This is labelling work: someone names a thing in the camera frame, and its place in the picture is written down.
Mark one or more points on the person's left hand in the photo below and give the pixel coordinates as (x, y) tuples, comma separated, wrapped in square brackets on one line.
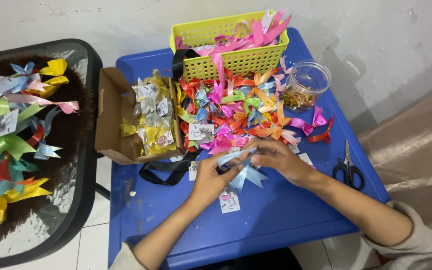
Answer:
[(206, 183)]

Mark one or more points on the heap of gold silver packets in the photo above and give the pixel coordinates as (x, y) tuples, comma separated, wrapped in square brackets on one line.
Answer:
[(152, 116)]

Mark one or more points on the red ribbon bow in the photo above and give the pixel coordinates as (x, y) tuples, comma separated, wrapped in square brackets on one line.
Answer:
[(323, 135)]

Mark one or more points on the brown cardboard box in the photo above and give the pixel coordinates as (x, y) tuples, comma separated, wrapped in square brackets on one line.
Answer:
[(114, 116)]

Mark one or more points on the person's beige sweater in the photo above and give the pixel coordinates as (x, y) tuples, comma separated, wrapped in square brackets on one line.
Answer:
[(426, 240)]

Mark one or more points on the brown furry mat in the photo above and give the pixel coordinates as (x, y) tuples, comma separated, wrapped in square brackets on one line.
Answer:
[(66, 127)]

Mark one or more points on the pile of colourful ribbon bows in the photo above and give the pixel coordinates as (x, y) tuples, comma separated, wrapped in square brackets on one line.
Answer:
[(231, 108)]

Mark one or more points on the heap of tagged ribbon bows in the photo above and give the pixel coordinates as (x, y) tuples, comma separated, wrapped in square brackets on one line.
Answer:
[(9, 127)]

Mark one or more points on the bunch of gold twist ties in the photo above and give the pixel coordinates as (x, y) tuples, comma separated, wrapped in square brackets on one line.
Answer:
[(297, 100)]

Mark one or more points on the blue plastic table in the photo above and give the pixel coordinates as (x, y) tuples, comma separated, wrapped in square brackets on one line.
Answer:
[(276, 210)]

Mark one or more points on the clear plastic jar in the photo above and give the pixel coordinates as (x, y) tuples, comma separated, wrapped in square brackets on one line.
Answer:
[(308, 84)]

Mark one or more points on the black framed glass table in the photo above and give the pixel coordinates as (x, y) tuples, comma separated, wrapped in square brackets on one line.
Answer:
[(84, 157)]

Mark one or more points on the heap of pink ribbon strips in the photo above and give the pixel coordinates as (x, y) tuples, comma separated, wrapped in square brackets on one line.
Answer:
[(253, 35)]

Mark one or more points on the yellow perforated plastic basket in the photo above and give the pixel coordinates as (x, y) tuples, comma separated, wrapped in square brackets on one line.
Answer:
[(234, 60)]

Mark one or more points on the pink ribbon bow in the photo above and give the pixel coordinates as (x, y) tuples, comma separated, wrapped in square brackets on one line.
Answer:
[(311, 123)]

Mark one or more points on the beige shiny cloth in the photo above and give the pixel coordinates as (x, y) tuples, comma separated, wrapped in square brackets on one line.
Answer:
[(414, 150)]

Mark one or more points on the white printed tag card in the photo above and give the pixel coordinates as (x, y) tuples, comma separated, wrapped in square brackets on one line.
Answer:
[(230, 203), (306, 159), (192, 170)]

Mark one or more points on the light blue ribbon bow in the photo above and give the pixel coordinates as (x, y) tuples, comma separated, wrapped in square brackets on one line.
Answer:
[(248, 176)]

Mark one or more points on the person's right hand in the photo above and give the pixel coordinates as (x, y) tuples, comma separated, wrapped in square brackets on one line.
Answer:
[(285, 159)]

